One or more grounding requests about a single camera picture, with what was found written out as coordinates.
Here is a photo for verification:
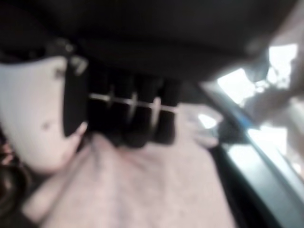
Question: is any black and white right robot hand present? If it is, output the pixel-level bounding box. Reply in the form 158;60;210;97
0;0;300;174

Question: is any white garment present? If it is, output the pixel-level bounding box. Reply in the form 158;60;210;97
21;104;238;228

